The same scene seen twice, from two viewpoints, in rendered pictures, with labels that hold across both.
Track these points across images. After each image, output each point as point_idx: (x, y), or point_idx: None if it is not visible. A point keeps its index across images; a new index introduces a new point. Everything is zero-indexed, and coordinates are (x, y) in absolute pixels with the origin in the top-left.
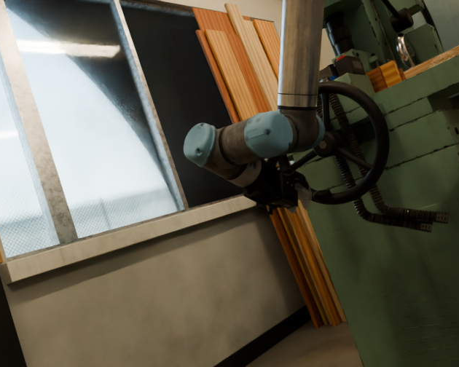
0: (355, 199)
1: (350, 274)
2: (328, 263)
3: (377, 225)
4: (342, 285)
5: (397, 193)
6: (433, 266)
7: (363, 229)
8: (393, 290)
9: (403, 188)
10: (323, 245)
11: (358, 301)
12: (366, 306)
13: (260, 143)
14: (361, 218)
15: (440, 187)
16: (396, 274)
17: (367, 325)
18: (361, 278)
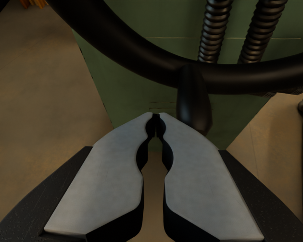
0: (210, 55)
1: (120, 82)
2: (91, 68)
3: (177, 43)
4: (106, 88)
5: (234, 7)
6: None
7: (155, 42)
8: (163, 99)
9: (250, 3)
10: (86, 47)
11: (122, 101)
12: (130, 105)
13: None
14: (158, 27)
15: (296, 18)
16: (173, 90)
17: (126, 114)
18: (132, 87)
